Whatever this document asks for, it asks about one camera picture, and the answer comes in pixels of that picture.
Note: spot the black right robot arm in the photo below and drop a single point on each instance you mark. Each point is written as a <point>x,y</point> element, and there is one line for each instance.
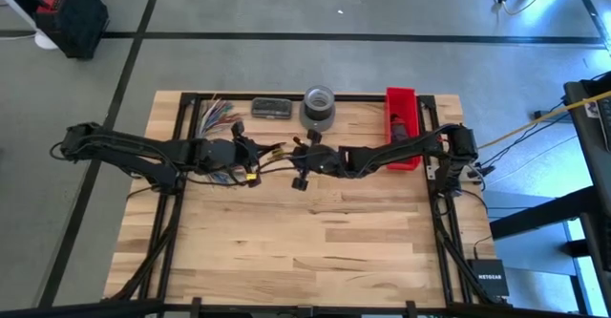
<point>410,146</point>

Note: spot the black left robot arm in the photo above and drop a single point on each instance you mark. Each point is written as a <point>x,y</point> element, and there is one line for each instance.
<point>143,153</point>

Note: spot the black aluminium table frame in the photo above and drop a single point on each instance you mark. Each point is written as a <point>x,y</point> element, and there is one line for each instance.
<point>363,97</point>

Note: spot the red plastic bin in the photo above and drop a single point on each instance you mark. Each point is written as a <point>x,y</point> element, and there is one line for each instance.
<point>402,100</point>

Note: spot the white rounded floor object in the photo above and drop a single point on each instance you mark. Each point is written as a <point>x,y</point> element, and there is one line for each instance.
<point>45,42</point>

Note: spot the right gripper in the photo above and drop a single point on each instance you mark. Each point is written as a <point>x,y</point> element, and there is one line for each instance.
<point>320,160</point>

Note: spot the black desk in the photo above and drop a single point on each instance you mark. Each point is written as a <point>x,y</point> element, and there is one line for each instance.
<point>594,165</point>

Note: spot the dark tool in bin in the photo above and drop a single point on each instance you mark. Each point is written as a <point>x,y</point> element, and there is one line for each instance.
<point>399,127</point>

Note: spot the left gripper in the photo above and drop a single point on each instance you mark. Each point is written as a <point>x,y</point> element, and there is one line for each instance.
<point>229,153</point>

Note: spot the black Netgear network switch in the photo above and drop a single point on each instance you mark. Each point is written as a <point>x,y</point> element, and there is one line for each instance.
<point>487,277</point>

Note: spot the grey duct tape roll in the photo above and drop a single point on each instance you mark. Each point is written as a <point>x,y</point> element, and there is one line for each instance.
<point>308,123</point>

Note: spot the black computer tower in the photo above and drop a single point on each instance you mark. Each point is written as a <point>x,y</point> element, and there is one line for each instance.
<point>81,22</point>

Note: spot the dark plastic parts case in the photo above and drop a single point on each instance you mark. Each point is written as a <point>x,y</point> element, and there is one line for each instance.
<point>272,108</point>

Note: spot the black tape roll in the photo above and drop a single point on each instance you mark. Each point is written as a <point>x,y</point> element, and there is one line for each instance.
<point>310,110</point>

